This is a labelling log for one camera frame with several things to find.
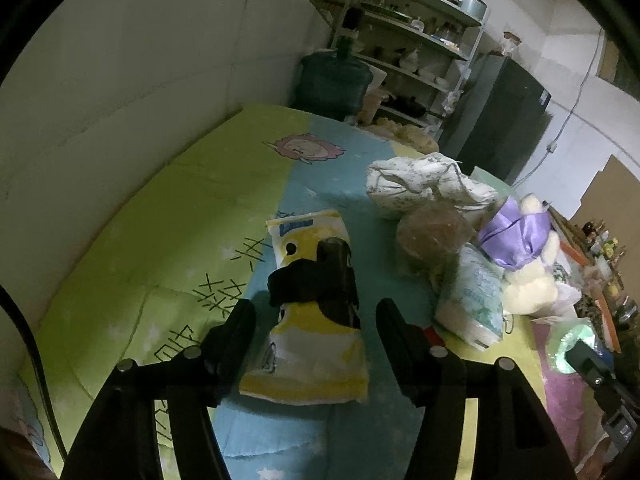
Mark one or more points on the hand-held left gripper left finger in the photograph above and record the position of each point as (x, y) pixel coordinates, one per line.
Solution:
(240, 332)

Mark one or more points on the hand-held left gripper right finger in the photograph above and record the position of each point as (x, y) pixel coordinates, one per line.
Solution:
(395, 340)

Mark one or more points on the yellow packet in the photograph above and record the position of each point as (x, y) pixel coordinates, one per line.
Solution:
(305, 360)

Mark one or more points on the black cloth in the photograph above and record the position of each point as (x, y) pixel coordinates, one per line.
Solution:
(335, 285)

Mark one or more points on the pale teal wipes pack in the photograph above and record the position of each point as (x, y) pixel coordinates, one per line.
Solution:
(470, 300)

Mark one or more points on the plush toy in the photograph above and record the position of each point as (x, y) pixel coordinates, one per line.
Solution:
(530, 280)

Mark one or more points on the clear bag with brown item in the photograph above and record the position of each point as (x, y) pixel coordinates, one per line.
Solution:
(435, 235)

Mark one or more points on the white floral cloth bag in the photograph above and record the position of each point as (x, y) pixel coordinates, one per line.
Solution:
(415, 185)

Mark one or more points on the row of condiment bottles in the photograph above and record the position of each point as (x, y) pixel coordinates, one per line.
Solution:
(602, 247)

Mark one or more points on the colourful printed blanket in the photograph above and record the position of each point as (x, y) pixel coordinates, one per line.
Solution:
(150, 210)

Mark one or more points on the pale yellow bag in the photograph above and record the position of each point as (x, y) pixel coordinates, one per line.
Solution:
(410, 135)

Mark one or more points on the black wok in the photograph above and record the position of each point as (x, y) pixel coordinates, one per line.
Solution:
(407, 106)

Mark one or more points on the dark refrigerator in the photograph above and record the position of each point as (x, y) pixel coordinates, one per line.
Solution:
(500, 115)

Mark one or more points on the large blue water jug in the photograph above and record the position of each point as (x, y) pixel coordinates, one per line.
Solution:
(330, 85)

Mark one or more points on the black water jug pump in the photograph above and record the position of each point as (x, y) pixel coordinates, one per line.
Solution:
(349, 30)

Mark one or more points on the teal pot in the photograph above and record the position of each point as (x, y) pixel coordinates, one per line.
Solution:
(472, 7)

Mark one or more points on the cardboard sheet on wall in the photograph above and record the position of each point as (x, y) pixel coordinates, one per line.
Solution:
(610, 195)

